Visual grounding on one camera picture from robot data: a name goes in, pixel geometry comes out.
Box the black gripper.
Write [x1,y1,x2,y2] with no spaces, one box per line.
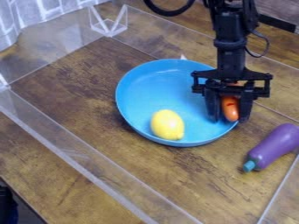
[191,47,273,123]

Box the orange toy carrot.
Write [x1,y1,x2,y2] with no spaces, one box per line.
[221,95,239,122]

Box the blue plastic plate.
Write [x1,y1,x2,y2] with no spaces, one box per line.
[116,59,237,147]

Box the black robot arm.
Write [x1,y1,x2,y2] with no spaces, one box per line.
[191,0,273,122]

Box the yellow toy lemon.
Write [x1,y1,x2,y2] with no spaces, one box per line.
[151,109,184,141]

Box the purple toy eggplant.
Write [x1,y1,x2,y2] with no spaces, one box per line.
[243,123,299,172]

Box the dark baseboard strip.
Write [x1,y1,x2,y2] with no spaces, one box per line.
[259,15,297,33]

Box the white patterned curtain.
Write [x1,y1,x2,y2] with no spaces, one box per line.
[0,0,110,52]

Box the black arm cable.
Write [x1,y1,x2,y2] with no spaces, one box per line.
[143,0,271,59]

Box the clear acrylic tray enclosure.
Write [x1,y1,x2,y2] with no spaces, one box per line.
[0,0,299,224]

